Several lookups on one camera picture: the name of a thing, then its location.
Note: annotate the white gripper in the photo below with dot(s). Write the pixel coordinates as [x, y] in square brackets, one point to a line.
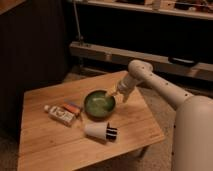
[125, 86]

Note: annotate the green ceramic bowl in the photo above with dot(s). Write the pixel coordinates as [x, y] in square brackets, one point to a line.
[98, 105]

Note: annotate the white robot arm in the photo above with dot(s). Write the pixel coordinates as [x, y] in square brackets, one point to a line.
[192, 145]

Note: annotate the white cup with black stripes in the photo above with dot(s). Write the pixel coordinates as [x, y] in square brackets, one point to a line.
[101, 130]

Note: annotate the orange small box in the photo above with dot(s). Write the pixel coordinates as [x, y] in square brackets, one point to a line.
[73, 109]

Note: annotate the wooden table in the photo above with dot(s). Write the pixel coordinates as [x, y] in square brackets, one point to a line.
[46, 145]

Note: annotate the white tube with label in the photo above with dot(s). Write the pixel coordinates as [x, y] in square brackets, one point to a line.
[59, 114]

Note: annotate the black handle on shelf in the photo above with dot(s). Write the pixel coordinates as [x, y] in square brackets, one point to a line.
[182, 62]

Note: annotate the metal shelf frame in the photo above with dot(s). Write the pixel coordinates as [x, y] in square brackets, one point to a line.
[144, 41]

